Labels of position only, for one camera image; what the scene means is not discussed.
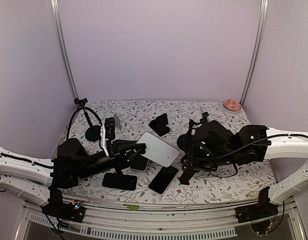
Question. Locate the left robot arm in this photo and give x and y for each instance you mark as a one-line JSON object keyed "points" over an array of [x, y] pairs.
{"points": [[40, 180]]}

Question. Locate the black folding phone stand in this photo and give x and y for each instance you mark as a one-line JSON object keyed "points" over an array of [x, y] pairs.
{"points": [[160, 125]]}

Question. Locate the right aluminium frame post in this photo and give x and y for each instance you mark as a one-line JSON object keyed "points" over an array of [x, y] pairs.
{"points": [[256, 49]]}

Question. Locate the front aluminium rail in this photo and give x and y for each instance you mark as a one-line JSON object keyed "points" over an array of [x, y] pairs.
{"points": [[111, 220]]}

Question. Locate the red patterned bowl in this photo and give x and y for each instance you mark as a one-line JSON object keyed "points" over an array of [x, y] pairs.
{"points": [[232, 106]]}

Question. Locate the white phone dual camera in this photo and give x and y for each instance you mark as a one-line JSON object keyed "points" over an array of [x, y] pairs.
{"points": [[158, 150]]}

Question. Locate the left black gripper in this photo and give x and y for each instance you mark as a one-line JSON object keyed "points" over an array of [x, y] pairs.
{"points": [[117, 155]]}

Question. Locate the white-edged phone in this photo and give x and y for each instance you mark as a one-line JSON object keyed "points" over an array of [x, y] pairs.
{"points": [[140, 163], [163, 179]]}

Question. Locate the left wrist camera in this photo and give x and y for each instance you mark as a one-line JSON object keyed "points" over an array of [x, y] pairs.
{"points": [[107, 135]]}

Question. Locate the black round phone stand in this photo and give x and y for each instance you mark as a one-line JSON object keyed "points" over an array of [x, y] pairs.
{"points": [[93, 133], [184, 141]]}

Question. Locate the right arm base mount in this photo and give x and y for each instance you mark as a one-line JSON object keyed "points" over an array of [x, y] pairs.
{"points": [[262, 209]]}

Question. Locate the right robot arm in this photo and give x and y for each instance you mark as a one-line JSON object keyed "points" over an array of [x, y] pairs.
{"points": [[208, 145]]}

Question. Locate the floral table mat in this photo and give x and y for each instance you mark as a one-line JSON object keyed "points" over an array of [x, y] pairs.
{"points": [[227, 184]]}

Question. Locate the aluminium frame post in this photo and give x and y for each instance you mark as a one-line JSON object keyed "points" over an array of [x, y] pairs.
{"points": [[256, 49], [62, 46]]}

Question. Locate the green tape piece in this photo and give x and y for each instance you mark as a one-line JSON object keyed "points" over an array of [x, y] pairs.
{"points": [[132, 207]]}

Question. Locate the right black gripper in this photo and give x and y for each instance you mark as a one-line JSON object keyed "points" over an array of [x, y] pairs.
{"points": [[193, 163]]}

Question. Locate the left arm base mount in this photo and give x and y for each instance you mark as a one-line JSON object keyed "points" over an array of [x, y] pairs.
{"points": [[71, 211]]}

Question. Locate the left aluminium frame post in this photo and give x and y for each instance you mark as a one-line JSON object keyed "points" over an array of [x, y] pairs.
{"points": [[62, 46]]}

